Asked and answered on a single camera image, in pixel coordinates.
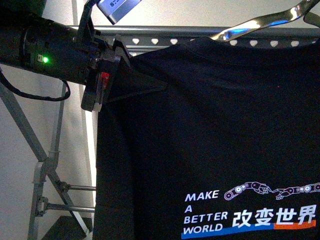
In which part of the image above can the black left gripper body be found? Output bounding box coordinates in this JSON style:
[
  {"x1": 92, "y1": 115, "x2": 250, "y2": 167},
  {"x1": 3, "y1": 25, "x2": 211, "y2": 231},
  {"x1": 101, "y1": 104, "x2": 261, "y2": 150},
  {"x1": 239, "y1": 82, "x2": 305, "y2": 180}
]
[{"x1": 81, "y1": 34, "x2": 130, "y2": 112}]

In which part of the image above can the black printed t-shirt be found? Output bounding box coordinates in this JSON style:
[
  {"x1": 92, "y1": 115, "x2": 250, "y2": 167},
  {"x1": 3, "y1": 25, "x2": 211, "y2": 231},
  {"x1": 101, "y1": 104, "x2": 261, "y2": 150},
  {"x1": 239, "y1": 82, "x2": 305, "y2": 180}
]
[{"x1": 93, "y1": 37, "x2": 320, "y2": 240}]

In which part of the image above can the shiny metal clothes hanger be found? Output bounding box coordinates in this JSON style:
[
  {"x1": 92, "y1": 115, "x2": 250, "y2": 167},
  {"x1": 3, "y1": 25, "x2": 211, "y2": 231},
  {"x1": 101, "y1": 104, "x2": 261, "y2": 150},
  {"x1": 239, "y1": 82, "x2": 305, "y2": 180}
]
[{"x1": 209, "y1": 0, "x2": 320, "y2": 43}]

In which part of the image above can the grey metal clothes rack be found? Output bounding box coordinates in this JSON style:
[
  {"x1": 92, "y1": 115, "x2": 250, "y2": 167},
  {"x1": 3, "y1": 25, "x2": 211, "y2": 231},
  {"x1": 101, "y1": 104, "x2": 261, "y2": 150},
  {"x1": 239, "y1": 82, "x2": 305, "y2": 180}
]
[{"x1": 0, "y1": 24, "x2": 320, "y2": 240}]

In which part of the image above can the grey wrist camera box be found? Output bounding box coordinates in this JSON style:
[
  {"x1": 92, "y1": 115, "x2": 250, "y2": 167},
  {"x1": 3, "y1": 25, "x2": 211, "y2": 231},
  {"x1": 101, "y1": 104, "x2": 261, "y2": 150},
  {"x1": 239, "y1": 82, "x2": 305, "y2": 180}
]
[{"x1": 96, "y1": 0, "x2": 141, "y2": 25}]

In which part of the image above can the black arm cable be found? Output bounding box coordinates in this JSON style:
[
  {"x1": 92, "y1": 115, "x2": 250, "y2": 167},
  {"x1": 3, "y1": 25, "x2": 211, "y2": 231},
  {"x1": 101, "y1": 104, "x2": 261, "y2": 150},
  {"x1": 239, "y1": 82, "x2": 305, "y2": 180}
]
[{"x1": 0, "y1": 66, "x2": 72, "y2": 102}]

